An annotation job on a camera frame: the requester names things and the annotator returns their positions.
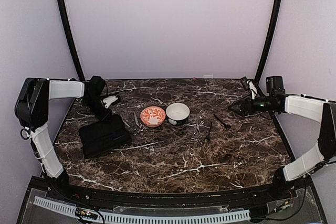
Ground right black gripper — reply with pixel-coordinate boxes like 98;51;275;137
229;93;276;117

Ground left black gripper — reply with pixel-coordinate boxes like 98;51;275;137
82;96;113;123

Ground black zippered tool case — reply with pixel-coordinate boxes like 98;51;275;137
79;114;132;159

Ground silver thinning scissors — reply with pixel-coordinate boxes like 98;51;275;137
191;115;201;141

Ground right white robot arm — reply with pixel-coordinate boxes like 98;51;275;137
228;94;335;200

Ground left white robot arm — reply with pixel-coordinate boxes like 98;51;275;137
15;76;120;179

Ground orange patterned bowl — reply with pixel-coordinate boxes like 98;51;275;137
140;106;166;127

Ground white and blue bowl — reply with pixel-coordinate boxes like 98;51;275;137
165;103;190;126

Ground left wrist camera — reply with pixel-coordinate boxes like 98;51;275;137
88;76;106;96

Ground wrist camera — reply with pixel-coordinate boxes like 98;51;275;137
88;76;106;96
266;76;285;97

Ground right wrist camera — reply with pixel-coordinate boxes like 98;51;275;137
266;76;285;97

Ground black front rail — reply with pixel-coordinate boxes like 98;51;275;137
70;185;273;208

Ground white slotted cable duct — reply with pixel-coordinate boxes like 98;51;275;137
33;196;250;223

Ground left black frame post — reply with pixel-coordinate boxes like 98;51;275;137
57;0;85;81

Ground black frame post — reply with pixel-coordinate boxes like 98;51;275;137
57;0;85;81
254;0;281;83

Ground right black frame post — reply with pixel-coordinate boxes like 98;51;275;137
254;0;281;83

